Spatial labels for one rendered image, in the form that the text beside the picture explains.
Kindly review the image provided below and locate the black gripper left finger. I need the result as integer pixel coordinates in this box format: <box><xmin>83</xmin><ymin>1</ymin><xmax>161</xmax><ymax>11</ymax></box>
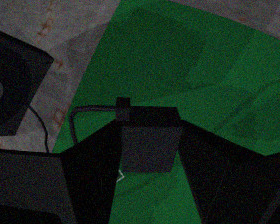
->
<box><xmin>0</xmin><ymin>119</ymin><xmax>121</xmax><ymax>224</ymax></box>

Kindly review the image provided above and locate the green circuit board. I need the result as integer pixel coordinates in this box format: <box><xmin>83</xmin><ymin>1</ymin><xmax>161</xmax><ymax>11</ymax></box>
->
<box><xmin>51</xmin><ymin>0</ymin><xmax>280</xmax><ymax>224</ymax></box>

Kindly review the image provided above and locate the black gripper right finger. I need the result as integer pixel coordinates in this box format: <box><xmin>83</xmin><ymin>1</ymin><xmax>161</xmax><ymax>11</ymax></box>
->
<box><xmin>177</xmin><ymin>120</ymin><xmax>280</xmax><ymax>224</ymax></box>

